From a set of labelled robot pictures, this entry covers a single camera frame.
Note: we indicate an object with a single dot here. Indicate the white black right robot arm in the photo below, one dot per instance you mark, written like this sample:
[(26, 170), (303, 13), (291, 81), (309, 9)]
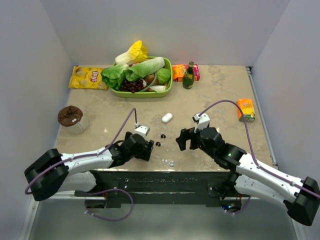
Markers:
[(249, 176)]

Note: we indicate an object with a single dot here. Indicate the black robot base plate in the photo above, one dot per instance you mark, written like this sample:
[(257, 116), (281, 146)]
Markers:
[(164, 188)]

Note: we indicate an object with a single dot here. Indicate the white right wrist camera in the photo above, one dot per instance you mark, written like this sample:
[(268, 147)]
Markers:
[(202, 121)]

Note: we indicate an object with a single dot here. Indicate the pale romaine lettuce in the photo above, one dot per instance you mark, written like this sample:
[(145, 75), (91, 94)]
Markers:
[(144, 69)]

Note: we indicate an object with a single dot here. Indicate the green lettuce leaf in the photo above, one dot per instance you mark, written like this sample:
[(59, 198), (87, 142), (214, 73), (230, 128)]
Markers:
[(114, 76)]

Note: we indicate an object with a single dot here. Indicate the green plastic basket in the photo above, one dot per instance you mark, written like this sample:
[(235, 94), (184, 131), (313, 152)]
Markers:
[(149, 94)]

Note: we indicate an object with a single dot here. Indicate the orange pink snack box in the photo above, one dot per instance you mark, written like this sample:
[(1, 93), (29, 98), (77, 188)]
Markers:
[(178, 72)]

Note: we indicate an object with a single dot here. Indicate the dark red grapes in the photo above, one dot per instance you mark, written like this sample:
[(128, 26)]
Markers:
[(133, 86)]

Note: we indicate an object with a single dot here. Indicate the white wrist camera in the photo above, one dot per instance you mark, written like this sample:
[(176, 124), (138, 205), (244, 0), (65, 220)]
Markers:
[(142, 130), (202, 121)]

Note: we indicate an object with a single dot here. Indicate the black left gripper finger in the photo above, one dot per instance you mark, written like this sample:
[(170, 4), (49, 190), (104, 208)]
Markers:
[(147, 150), (128, 140)]

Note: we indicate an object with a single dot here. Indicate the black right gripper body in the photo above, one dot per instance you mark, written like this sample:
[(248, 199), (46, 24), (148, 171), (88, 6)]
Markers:
[(203, 147)]

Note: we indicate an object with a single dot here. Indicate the yellow Lays chips bag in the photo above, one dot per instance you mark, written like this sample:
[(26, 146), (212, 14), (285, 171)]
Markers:
[(84, 77)]

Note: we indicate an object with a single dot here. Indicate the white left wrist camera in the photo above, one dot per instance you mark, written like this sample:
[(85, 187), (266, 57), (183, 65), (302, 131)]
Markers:
[(142, 130)]

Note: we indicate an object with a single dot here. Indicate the green glass bottle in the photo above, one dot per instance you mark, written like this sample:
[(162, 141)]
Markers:
[(189, 76)]

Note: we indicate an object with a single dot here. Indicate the white earbud charging case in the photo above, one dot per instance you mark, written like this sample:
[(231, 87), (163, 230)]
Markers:
[(167, 118)]

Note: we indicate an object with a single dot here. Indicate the yellow napa cabbage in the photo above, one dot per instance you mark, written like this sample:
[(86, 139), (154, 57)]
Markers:
[(135, 54)]

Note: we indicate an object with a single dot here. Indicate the brown topped beige cup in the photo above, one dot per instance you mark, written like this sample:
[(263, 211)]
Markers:
[(73, 120)]

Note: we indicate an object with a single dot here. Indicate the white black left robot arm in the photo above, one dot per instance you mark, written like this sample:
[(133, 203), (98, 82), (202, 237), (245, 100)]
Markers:
[(55, 172)]

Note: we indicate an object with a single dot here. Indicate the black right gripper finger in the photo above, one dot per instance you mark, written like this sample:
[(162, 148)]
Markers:
[(194, 139), (183, 138)]

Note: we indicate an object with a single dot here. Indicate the round green cabbage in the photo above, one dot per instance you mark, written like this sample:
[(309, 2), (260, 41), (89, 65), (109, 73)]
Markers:
[(163, 76)]

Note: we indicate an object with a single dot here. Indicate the brown onion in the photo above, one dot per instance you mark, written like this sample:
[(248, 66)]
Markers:
[(150, 78)]

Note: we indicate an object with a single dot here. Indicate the orange juice carton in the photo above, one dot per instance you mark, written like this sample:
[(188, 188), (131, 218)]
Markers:
[(247, 107)]

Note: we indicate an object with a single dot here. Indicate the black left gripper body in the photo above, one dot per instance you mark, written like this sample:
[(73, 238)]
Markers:
[(139, 153)]

